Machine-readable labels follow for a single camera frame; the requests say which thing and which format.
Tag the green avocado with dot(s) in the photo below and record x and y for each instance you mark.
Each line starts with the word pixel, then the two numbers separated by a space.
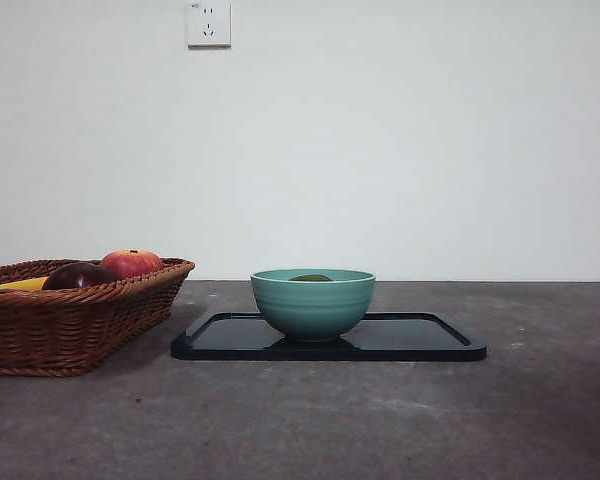
pixel 310 277

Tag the teal ceramic bowl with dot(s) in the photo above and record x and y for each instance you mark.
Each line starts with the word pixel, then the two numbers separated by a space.
pixel 312 310

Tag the black rectangular tray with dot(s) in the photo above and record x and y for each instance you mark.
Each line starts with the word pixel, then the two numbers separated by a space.
pixel 420 345

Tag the red apple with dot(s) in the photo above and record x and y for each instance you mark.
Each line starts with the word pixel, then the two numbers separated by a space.
pixel 130 262

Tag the dark purple plum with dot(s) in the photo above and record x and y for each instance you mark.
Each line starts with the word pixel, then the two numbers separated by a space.
pixel 80 276

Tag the brown wicker basket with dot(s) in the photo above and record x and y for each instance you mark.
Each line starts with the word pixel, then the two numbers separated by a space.
pixel 70 330

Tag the yellow banana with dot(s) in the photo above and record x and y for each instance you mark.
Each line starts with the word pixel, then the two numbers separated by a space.
pixel 22 284

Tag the white wall socket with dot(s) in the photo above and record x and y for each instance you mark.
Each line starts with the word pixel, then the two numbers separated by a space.
pixel 209 24

